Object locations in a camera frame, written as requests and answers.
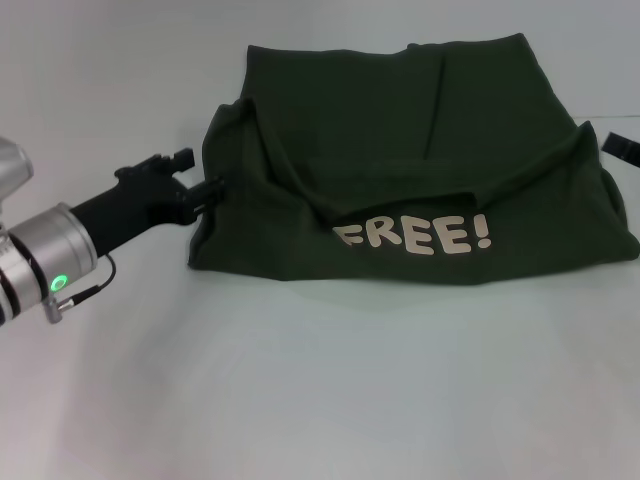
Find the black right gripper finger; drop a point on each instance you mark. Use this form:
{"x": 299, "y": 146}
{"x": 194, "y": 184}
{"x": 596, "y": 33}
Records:
{"x": 625, "y": 149}

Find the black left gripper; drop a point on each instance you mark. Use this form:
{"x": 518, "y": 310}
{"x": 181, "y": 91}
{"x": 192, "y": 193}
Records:
{"x": 130, "y": 205}

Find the dark green t-shirt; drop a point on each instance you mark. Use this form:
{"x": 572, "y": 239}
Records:
{"x": 400, "y": 150}

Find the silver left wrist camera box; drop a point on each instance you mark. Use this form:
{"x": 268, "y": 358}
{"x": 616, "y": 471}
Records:
{"x": 12, "y": 170}

